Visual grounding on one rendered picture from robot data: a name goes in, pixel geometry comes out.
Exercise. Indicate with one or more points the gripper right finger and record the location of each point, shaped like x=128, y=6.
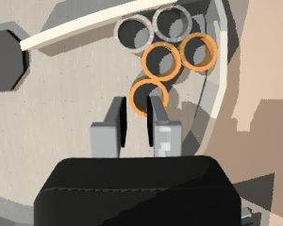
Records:
x=164, y=135

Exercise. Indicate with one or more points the grey metal bushing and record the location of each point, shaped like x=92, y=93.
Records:
x=131, y=18
x=183, y=15

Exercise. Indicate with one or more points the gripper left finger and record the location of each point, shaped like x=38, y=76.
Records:
x=108, y=137

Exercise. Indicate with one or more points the bronze bushing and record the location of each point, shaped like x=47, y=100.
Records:
x=211, y=52
x=176, y=62
x=141, y=109

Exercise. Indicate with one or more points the grey round turntable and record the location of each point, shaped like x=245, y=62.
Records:
x=55, y=84

